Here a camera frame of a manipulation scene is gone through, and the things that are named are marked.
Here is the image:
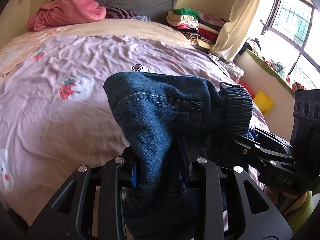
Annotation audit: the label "pink crumpled blanket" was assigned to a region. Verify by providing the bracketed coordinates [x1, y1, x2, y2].
[26, 0, 106, 31]

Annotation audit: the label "blue denim pants with lace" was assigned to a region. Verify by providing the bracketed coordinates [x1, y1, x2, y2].
[104, 72, 253, 239]

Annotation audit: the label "cream curtain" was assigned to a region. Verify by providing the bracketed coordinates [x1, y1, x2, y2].
[209, 0, 260, 62]

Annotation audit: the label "purple striped pillow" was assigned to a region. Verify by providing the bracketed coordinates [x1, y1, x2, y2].
[105, 5, 137, 20]

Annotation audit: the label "window with dark frame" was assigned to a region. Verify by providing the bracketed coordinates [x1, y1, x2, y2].
[258, 0, 319, 89]

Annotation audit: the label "stack of folded clothes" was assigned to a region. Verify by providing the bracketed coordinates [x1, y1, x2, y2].
[167, 8, 227, 50]

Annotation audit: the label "pink floral quilt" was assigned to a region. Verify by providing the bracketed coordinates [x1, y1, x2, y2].
[1, 25, 71, 82]

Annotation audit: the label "lilac patterned bed sheet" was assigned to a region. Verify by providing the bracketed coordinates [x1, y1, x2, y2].
[1, 35, 267, 225]

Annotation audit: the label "white cloth by curtain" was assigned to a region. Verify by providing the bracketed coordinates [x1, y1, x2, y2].
[209, 54, 245, 83]

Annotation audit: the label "clothes on window sill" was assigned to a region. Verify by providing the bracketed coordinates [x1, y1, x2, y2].
[238, 35, 295, 96]

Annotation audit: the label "red plastic bag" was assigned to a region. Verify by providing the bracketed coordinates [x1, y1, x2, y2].
[239, 82, 255, 99]

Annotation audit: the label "cream wardrobe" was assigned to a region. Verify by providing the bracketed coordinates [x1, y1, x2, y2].
[1, 0, 31, 48]

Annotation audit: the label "yellow paper bag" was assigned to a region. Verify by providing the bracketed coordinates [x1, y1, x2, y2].
[253, 91, 274, 116]

